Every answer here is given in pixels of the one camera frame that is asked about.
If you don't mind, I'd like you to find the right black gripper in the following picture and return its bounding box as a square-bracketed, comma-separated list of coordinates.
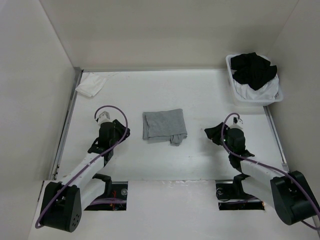
[204, 122, 233, 155]

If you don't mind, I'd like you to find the grey tank top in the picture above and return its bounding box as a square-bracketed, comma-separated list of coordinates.
[142, 108, 188, 146]

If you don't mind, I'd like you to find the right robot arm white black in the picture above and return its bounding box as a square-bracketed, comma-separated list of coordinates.
[204, 122, 320, 226]

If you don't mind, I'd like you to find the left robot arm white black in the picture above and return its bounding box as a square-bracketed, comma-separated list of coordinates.
[35, 119, 130, 233]

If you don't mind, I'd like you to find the folded white tank top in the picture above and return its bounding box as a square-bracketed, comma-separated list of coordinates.
[75, 72, 118, 98]

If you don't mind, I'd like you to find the white tank top in basket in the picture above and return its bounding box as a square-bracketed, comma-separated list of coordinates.
[233, 75, 279, 100]

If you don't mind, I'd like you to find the black tank top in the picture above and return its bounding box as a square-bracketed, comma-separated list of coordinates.
[230, 52, 278, 91]

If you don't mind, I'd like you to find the white plastic basket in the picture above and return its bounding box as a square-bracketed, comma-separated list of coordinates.
[225, 54, 284, 107]

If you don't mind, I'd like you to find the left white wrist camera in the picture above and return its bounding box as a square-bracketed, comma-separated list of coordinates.
[95, 111, 111, 126]

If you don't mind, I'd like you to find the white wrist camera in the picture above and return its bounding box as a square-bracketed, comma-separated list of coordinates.
[230, 116, 243, 130]
[95, 111, 111, 126]

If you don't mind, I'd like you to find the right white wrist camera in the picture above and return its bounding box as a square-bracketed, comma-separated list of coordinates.
[230, 116, 243, 130]

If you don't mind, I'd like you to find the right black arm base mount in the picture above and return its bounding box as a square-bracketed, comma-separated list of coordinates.
[215, 173, 265, 211]

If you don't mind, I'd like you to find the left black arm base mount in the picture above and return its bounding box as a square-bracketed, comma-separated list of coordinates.
[85, 173, 128, 212]

